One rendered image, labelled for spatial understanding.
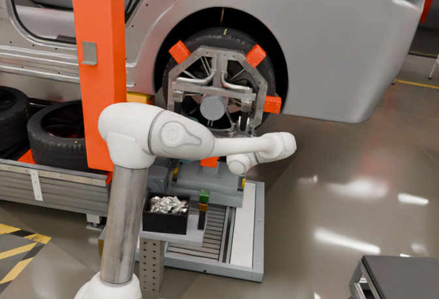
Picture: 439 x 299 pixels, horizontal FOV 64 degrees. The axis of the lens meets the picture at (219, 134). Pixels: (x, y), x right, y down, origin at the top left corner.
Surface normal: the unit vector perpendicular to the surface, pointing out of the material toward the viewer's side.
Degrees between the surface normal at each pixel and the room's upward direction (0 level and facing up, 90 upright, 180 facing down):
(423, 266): 0
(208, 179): 0
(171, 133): 57
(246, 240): 0
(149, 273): 90
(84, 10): 90
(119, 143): 76
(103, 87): 90
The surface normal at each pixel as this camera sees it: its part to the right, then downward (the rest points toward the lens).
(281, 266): 0.11, -0.87
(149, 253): -0.12, 0.47
